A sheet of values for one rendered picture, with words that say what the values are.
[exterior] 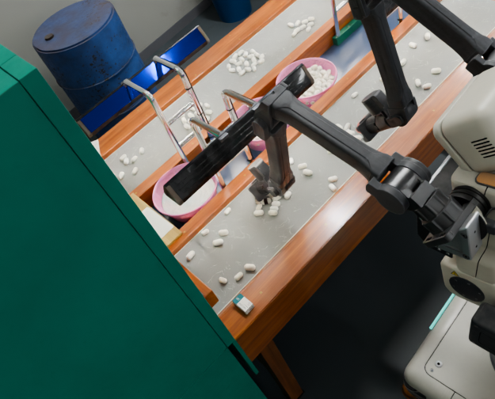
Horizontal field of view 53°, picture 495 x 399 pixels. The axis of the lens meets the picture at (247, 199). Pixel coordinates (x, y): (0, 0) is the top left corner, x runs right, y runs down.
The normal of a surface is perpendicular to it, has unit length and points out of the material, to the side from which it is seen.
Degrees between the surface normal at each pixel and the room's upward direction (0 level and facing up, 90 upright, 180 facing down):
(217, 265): 0
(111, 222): 90
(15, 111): 90
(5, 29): 90
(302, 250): 0
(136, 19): 90
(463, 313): 0
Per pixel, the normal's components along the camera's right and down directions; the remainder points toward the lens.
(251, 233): -0.27, -0.61
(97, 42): 0.65, 0.46
